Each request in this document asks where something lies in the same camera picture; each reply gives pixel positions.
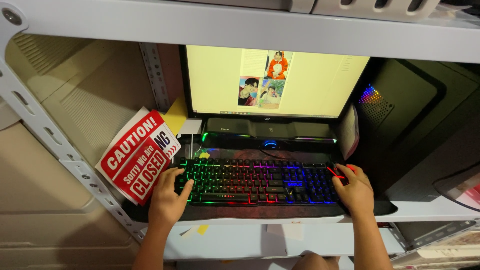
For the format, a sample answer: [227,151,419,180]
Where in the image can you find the red white warning sign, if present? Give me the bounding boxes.
[95,107,166,181]

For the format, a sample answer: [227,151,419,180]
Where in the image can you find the person's knee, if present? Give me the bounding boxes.
[292,251,341,270]

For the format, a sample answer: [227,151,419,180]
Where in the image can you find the small white box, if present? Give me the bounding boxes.
[176,119,203,136]

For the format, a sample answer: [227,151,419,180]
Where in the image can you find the black speaker bar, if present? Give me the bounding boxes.
[202,117,338,145]

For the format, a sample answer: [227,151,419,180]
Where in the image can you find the yellow paper sheet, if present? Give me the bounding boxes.
[160,97,189,136]

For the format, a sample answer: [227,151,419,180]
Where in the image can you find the person's left hand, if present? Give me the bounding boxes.
[148,167,195,226]

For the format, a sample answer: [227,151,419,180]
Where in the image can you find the white sign red chevrons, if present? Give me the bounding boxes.
[151,122,182,161]

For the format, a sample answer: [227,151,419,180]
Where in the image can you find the black computer tower case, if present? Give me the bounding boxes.
[347,57,480,203]

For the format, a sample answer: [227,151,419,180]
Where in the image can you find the black rainbow backlit keyboard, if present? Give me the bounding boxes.
[173,157,343,207]

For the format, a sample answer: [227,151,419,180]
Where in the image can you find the white paper sheet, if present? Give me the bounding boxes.
[336,104,360,161]

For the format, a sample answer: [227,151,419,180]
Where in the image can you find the black mouse with red light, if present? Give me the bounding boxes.
[326,161,355,187]

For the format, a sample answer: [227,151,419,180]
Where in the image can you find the black computer monitor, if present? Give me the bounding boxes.
[179,44,372,123]

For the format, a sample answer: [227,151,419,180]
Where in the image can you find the black desk mat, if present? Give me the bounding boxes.
[127,132,399,223]

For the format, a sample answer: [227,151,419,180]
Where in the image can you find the person's right hand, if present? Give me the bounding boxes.
[331,163,375,219]

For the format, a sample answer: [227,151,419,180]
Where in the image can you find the beige plastic cabinet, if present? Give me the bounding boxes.
[0,33,159,270]

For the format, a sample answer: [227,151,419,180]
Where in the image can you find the white metal shelf rack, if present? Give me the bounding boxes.
[0,0,480,270]

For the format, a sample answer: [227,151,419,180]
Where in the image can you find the red sign white lettering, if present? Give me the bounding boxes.
[112,137,172,206]

